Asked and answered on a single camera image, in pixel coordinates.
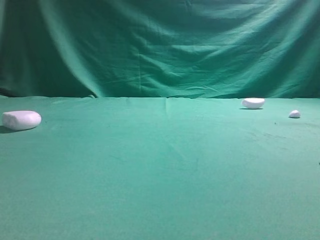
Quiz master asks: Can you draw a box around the green backdrop curtain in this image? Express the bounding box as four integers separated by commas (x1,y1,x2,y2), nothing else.
0,0,320,99

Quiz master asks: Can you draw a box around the small white earphone case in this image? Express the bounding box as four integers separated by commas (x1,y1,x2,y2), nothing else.
288,110,301,119

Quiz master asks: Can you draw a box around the green table cloth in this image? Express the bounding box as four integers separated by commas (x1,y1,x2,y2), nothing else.
0,97,320,240

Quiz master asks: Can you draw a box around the white earphone case right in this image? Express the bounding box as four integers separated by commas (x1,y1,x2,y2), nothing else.
241,97,265,110

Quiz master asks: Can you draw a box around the white earphone case left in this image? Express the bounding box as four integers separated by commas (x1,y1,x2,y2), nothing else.
2,110,42,131

